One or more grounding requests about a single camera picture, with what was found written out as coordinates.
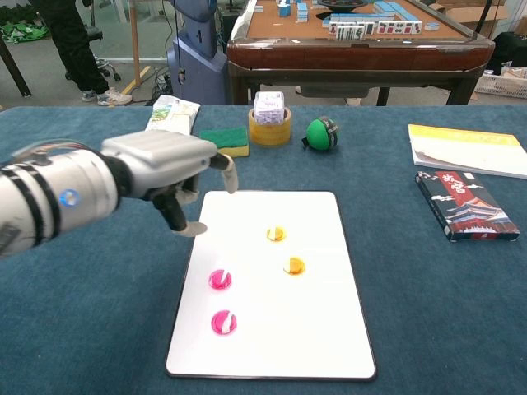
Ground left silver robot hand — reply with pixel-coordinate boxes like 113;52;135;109
100;129;240;239

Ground pink disc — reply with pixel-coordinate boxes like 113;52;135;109
210;309;238;336
208;269;233;291

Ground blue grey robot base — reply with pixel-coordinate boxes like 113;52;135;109
166;0;230;106

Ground white snack bag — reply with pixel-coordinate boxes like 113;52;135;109
144;95;202;137

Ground green yellow sponge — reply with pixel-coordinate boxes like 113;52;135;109
198;126;250;159

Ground black office chair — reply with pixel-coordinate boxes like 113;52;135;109
65;24;123;83

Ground yellow tape roll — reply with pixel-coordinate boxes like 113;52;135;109
247;106;293;146

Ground wooden pole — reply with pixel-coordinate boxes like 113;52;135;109
128;0;142;87

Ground white purple tissue pack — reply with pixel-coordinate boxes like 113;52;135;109
253;91;286;125

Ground person in black trousers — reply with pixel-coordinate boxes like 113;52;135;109
28;0;133;107

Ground black table leg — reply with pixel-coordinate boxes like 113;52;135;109
0;36;33;99

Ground green material pile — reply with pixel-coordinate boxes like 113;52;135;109
0;20;46;44

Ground white magnetic board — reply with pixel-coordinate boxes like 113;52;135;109
164;189;378;382

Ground blue felt table cover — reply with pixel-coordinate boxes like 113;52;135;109
0;105;527;395

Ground brown mahjong table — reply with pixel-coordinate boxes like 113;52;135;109
226;0;497;107

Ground mahjong tiles with black prints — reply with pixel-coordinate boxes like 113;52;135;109
334;23;366;41

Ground black bowl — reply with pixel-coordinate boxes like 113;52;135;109
316;0;370;12

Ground mahjong tiles with red prints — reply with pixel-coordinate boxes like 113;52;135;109
364;20;424;35

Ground yellow white notebook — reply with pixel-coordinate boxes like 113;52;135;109
408;123;527;180

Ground dark red patterned box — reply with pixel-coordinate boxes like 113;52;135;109
414;170;521;243

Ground white plastic basket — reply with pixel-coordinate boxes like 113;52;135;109
473;72;527;100

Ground black bag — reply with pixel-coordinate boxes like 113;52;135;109
487;31;527;77

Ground black cable bundle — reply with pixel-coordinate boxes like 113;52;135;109
129;67;174;107

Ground hanging black pendant cable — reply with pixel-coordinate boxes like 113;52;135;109
171;0;186;86

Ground green ball with black strap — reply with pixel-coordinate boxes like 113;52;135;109
301;116;341;151

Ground blue backed mahjong tile wall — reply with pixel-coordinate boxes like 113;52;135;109
323;12;396;24

